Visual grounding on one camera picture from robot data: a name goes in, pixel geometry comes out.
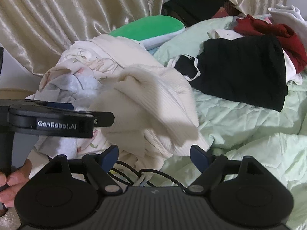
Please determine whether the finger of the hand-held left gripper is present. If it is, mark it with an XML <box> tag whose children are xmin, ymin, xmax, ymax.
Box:
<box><xmin>77</xmin><ymin>111</ymin><xmax>115</xmax><ymax>127</ymax></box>
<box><xmin>25</xmin><ymin>100</ymin><xmax>74</xmax><ymax>112</ymax></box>

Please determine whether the dark red garment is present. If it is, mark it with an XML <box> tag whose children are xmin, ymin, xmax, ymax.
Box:
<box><xmin>234</xmin><ymin>14</ymin><xmax>307</xmax><ymax>73</ymax></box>

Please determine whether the dark cloth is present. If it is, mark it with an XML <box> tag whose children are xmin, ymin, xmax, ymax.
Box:
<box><xmin>161</xmin><ymin>0</ymin><xmax>243</xmax><ymax>27</ymax></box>

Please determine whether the white crumpled garment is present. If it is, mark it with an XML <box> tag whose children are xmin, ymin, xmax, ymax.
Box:
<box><xmin>283</xmin><ymin>50</ymin><xmax>304</xmax><ymax>85</ymax></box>

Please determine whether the light green quilted blanket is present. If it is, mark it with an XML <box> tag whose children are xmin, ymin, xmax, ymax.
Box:
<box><xmin>153</xmin><ymin>17</ymin><xmax>307</xmax><ymax>230</ymax></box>

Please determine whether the black cable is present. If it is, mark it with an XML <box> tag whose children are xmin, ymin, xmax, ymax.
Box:
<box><xmin>109</xmin><ymin>162</ymin><xmax>190</xmax><ymax>187</ymax></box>

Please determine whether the white floral printed garment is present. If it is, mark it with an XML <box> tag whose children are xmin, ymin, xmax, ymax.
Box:
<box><xmin>25</xmin><ymin>48</ymin><xmax>125</xmax><ymax>160</ymax></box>

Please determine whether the white folded garment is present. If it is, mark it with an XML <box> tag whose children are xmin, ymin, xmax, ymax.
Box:
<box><xmin>267</xmin><ymin>3</ymin><xmax>306</xmax><ymax>27</ymax></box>

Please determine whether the black ribbed garment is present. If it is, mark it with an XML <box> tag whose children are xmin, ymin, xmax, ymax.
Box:
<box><xmin>189</xmin><ymin>36</ymin><xmax>288</xmax><ymax>113</ymax></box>

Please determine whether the black garment with white trim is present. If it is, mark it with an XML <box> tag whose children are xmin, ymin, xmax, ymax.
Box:
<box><xmin>167</xmin><ymin>54</ymin><xmax>201</xmax><ymax>81</ymax></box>

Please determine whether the white cord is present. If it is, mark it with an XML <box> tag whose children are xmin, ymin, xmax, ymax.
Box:
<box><xmin>134</xmin><ymin>174</ymin><xmax>149</xmax><ymax>187</ymax></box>

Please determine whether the person's left hand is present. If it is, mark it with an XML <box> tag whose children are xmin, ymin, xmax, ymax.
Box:
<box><xmin>0</xmin><ymin>159</ymin><xmax>33</xmax><ymax>209</ymax></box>

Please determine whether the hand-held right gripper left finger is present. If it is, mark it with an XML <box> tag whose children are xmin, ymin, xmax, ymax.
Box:
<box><xmin>43</xmin><ymin>145</ymin><xmax>123</xmax><ymax>196</ymax></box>

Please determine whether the beige satin curtain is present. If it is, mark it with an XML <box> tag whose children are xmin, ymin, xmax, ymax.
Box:
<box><xmin>0</xmin><ymin>0</ymin><xmax>288</xmax><ymax>77</ymax></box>

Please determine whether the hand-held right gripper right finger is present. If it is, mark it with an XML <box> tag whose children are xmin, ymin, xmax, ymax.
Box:
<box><xmin>187</xmin><ymin>145</ymin><xmax>266</xmax><ymax>196</ymax></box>

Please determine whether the cream knit sweater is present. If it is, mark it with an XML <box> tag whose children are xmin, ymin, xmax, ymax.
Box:
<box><xmin>77</xmin><ymin>34</ymin><xmax>210</xmax><ymax>173</ymax></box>

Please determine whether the small white cloth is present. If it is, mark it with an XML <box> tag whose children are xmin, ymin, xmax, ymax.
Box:
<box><xmin>207</xmin><ymin>28</ymin><xmax>243</xmax><ymax>40</ymax></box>

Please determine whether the green and white pillow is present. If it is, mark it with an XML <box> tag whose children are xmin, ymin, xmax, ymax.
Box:
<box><xmin>109</xmin><ymin>15</ymin><xmax>186</xmax><ymax>51</ymax></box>

